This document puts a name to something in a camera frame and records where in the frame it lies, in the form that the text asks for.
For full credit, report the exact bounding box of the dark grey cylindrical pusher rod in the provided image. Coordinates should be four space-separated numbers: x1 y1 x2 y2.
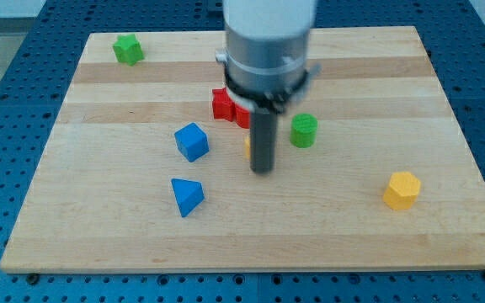
250 108 277 174

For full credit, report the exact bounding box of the yellow heart block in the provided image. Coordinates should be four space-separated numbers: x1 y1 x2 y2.
244 135 251 161

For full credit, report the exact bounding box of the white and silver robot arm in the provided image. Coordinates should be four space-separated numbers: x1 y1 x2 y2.
216 0 320 175

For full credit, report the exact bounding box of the green cylinder block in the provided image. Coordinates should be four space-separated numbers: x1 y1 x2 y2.
290 113 318 148

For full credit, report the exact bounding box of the red star block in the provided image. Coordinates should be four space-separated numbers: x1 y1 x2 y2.
212 88 235 122

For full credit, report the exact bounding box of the blue cube block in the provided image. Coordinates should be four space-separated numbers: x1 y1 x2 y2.
174 123 210 162

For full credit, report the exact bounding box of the blue triangle block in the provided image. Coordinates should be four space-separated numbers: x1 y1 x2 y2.
171 178 205 217

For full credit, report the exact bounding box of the wooden board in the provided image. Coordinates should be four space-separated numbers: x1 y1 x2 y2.
0 26 485 274

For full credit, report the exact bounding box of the green star block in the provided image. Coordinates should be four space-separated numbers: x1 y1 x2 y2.
112 34 145 66

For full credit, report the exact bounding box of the yellow hexagon block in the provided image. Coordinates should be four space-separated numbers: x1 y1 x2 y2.
382 172 421 210

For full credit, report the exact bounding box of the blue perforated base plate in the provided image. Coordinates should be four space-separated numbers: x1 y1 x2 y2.
0 0 485 302

